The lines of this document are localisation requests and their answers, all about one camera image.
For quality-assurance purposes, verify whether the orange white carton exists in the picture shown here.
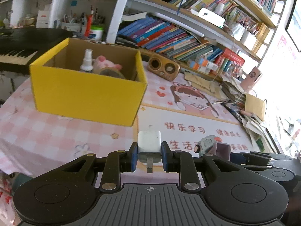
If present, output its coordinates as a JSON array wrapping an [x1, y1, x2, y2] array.
[[195, 57, 218, 71], [187, 60, 211, 75]]

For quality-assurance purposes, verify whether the white green lidded tub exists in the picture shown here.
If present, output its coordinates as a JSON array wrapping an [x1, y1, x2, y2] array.
[[88, 25, 104, 41]]

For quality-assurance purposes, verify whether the pink plush paw toy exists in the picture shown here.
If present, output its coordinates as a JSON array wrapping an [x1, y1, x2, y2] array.
[[92, 56, 122, 74]]

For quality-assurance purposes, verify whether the red large book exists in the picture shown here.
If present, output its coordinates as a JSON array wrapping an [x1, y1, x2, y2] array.
[[221, 48, 245, 66]]

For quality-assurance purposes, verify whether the white cable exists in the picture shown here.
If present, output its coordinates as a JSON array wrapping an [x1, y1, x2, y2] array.
[[211, 16, 252, 104]]

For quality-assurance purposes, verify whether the black electronic keyboard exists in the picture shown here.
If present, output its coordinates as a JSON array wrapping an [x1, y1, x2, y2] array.
[[0, 27, 73, 75]]

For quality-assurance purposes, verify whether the white bookshelf unit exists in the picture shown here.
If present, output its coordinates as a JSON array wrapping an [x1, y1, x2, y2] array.
[[1, 0, 286, 68]]

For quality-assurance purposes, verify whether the blue pen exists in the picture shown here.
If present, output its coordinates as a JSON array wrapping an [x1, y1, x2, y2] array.
[[221, 103, 243, 124]]

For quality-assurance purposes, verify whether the brown retro radio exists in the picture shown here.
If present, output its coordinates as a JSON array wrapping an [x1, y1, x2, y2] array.
[[147, 54, 180, 82]]

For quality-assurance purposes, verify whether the pink cup lamp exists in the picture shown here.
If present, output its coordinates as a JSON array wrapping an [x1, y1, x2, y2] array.
[[240, 67, 262, 93]]

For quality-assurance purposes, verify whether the brown paper envelopes pile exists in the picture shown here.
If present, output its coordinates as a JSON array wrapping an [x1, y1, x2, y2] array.
[[184, 72, 229, 101]]

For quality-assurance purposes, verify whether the white spray bottle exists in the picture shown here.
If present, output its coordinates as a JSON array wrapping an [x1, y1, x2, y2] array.
[[80, 49, 93, 73]]

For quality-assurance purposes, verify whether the pink cartoon desk mat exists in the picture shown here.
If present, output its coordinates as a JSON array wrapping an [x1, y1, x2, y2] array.
[[0, 61, 259, 226]]

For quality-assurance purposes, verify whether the yellow cardboard box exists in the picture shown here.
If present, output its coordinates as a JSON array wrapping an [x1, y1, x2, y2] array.
[[30, 38, 147, 127]]

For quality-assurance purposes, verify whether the white power adapter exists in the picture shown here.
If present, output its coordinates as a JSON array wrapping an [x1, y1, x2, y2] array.
[[138, 130, 162, 173]]

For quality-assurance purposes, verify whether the orange white carton lower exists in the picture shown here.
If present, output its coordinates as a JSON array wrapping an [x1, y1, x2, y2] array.
[[187, 60, 211, 75]]

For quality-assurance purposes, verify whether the yellow packing tape roll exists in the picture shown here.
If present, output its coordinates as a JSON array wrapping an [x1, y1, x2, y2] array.
[[99, 67, 125, 79]]

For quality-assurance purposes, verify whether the orange white carton upper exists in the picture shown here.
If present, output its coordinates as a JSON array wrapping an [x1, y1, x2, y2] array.
[[195, 57, 218, 71]]

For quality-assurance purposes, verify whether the stack of papers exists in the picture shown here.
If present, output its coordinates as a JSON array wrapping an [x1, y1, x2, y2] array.
[[220, 80, 284, 153]]

